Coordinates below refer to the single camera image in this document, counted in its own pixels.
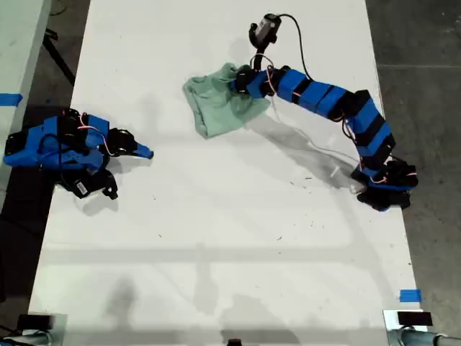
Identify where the pale green T-shirt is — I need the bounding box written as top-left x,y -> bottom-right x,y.
182,63 -> 271,140

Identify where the black stand leg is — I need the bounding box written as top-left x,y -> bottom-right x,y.
42,30 -> 76,86

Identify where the long blue tape strip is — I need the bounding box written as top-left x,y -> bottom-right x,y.
0,92 -> 23,106

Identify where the pale side table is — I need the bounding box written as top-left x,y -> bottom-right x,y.
0,0 -> 51,210

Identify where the small black box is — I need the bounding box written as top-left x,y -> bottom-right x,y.
397,311 -> 433,327
17,314 -> 54,329

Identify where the short blue tape strip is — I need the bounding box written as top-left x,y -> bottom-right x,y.
399,289 -> 422,303

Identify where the red white servo wire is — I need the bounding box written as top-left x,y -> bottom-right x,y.
251,53 -> 279,97

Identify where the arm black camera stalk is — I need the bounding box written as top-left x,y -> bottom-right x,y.
89,169 -> 119,200
247,23 -> 271,69

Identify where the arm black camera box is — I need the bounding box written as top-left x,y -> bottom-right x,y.
71,178 -> 91,199
248,13 -> 284,46

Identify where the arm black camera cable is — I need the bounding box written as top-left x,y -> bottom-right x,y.
279,13 -> 314,80
39,135 -> 79,192

